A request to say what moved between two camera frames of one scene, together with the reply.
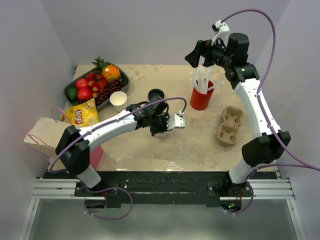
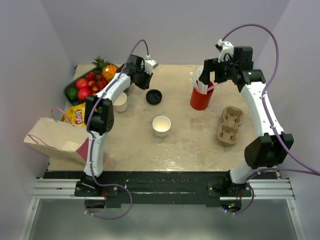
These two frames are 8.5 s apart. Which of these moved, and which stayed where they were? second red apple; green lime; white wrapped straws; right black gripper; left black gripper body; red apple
Moved: right black gripper; left black gripper body
Stayed: red apple; white wrapped straws; second red apple; green lime
